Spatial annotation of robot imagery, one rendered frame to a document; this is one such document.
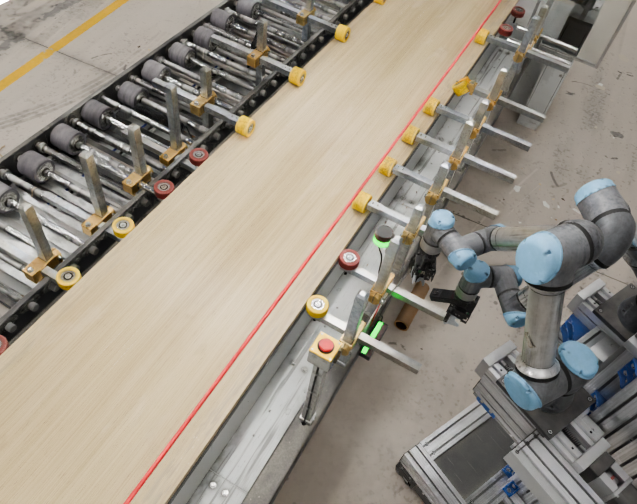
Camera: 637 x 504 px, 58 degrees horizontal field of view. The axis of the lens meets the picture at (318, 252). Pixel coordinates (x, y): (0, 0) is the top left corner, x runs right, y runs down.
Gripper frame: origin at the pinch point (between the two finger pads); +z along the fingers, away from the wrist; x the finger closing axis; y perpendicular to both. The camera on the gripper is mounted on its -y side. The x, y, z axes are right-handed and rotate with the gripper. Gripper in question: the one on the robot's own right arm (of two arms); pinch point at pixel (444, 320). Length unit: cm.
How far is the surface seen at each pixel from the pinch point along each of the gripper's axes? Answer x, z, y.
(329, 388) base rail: -41.4, 11.8, -25.3
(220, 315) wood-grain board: -47, -9, -68
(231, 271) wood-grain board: -30, -9, -75
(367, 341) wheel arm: -25.9, -3.9, -20.4
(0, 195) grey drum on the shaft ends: -46, -6, -171
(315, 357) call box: -58, -38, -27
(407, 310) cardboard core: 48, 74, -18
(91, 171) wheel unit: -31, -28, -133
